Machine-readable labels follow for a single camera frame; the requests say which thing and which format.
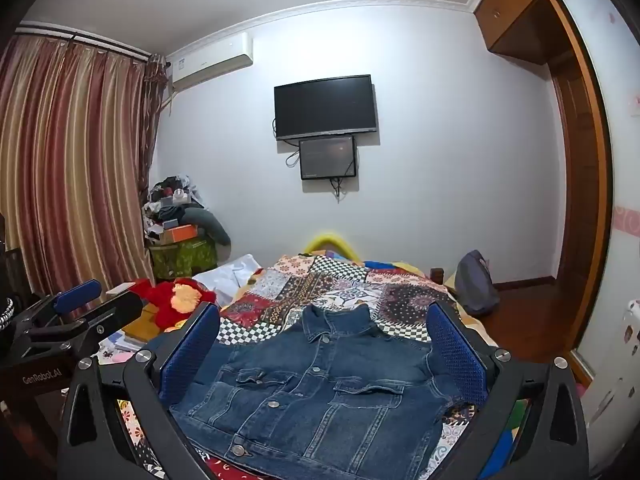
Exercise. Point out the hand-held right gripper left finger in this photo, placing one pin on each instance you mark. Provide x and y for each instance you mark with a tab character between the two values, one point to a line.
190	355

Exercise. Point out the white flat box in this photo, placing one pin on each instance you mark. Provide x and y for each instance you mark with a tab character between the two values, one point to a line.
120	288

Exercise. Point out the white wardrobe door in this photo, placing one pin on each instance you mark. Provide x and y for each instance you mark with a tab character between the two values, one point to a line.
622	160

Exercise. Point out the grey neck pillow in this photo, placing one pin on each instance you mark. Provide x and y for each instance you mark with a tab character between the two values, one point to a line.
212	222

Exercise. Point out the green patterned box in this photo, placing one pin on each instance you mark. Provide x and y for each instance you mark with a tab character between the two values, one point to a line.
185	260

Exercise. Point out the wooden door frame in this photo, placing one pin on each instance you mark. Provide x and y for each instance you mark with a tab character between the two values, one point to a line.
582	170

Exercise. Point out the white pillow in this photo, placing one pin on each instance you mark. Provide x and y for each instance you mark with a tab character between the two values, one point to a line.
225	272

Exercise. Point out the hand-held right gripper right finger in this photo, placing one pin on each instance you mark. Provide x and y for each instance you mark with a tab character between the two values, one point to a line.
456	355

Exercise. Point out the small brown jar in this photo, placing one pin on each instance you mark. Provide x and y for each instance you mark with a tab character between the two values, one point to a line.
437	276

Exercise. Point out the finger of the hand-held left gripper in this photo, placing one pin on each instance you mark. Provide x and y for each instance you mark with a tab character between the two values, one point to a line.
117	306
77	295

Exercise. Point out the patchwork quilt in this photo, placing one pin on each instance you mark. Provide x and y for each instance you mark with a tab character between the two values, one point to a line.
320	290

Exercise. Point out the white air conditioner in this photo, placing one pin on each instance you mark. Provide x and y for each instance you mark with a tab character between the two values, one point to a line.
212	62

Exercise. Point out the blue denim jacket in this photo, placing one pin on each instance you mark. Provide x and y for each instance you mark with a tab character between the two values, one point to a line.
325	385

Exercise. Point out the wooden overhead cabinet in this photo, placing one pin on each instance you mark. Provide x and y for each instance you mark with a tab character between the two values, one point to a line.
520	10

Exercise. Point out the stack of papers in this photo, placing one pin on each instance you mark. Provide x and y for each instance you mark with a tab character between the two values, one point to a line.
122	345

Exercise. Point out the small black wall monitor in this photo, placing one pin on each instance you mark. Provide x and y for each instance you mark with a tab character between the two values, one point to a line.
327	157

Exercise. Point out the curtain rail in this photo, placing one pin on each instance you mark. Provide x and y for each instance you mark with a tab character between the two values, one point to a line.
85	37

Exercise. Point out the mustard cloth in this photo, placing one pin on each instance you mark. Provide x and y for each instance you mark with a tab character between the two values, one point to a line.
142	325

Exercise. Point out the red plush toy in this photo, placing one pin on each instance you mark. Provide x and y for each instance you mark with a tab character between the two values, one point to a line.
182	297

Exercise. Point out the striped curtain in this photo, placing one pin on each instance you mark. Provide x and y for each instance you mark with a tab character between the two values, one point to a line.
75	160

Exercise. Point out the orange box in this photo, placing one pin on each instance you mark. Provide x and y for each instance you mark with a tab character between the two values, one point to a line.
177	234

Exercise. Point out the yellow curved headboard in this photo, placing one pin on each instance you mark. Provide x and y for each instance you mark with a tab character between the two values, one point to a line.
332	239

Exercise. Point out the pile of clothes and bags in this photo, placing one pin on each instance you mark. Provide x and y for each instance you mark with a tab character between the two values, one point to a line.
167	200

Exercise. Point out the grey backpack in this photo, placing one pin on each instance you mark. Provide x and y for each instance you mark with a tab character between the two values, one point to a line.
475	285

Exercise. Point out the black wall television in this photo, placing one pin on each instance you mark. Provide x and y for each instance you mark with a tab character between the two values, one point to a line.
325	106

